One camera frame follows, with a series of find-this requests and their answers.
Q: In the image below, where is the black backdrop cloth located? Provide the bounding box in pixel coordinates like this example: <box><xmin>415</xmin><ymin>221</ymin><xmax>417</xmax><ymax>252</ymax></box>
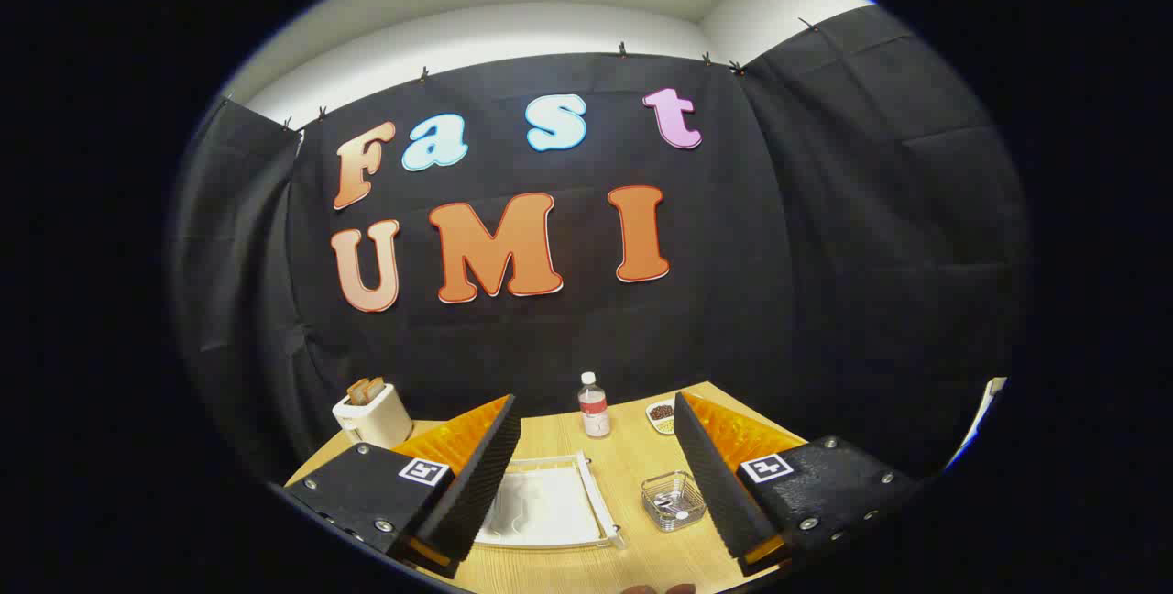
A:
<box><xmin>170</xmin><ymin>5</ymin><xmax>1032</xmax><ymax>485</ymax></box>

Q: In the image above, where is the clear bottle with red label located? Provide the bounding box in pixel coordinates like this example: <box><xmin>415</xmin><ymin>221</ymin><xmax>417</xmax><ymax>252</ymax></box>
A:
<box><xmin>577</xmin><ymin>372</ymin><xmax>612</xmax><ymax>439</ymax></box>

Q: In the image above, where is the metal wire basket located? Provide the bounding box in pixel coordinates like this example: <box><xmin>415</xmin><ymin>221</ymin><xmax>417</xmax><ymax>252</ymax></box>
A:
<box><xmin>641</xmin><ymin>471</ymin><xmax>707</xmax><ymax>533</ymax></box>

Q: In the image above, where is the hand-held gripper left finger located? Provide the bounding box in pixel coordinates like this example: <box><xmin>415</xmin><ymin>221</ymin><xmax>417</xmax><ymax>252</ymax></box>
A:
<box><xmin>284</xmin><ymin>394</ymin><xmax>521</xmax><ymax>579</ymax></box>

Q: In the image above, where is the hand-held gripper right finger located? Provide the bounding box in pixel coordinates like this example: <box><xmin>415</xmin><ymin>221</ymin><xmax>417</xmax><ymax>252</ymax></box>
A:
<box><xmin>674</xmin><ymin>390</ymin><xmax>922</xmax><ymax>577</ymax></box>

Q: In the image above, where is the cream toaster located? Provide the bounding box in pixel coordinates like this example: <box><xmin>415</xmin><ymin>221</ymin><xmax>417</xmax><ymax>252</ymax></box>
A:
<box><xmin>332</xmin><ymin>381</ymin><xmax>413</xmax><ymax>450</ymax></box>

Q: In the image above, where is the white wire dish rack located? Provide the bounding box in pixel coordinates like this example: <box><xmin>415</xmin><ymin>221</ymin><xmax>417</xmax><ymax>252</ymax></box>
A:
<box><xmin>475</xmin><ymin>452</ymin><xmax>629</xmax><ymax>551</ymax></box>

